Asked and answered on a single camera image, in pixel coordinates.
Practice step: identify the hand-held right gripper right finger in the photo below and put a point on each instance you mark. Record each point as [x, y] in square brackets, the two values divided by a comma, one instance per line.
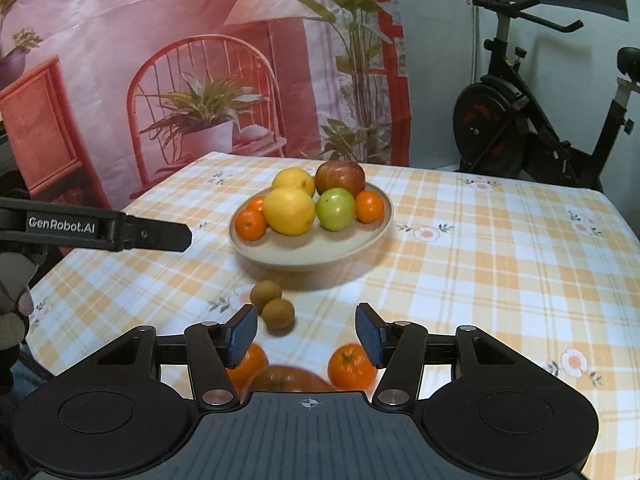
[367, 332]

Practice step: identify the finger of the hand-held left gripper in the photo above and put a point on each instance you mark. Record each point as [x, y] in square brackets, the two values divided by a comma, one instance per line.
[160, 234]

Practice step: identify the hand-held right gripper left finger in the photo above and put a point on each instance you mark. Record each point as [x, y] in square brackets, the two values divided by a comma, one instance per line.
[245, 332]

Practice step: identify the brown kiwi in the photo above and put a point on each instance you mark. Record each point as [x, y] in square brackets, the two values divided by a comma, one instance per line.
[278, 315]
[266, 294]

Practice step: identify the red apple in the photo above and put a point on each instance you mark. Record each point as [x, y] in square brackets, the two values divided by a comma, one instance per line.
[340, 177]
[287, 379]

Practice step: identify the beige plate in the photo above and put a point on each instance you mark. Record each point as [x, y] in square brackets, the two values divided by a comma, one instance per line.
[310, 252]

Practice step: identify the yellow lemon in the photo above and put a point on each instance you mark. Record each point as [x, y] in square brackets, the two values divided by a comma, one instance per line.
[293, 180]
[289, 212]

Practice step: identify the green apple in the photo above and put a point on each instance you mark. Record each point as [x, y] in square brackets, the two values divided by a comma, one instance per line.
[336, 208]

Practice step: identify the person's left hand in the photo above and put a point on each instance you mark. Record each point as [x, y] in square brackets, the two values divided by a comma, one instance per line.
[12, 300]

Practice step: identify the orange checked tablecloth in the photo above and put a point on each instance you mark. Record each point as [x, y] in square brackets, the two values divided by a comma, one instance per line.
[500, 260]

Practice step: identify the black exercise bike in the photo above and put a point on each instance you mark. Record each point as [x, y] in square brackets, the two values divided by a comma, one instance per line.
[480, 115]

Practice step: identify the printed wall tapestry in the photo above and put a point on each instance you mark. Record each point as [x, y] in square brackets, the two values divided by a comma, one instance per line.
[125, 20]

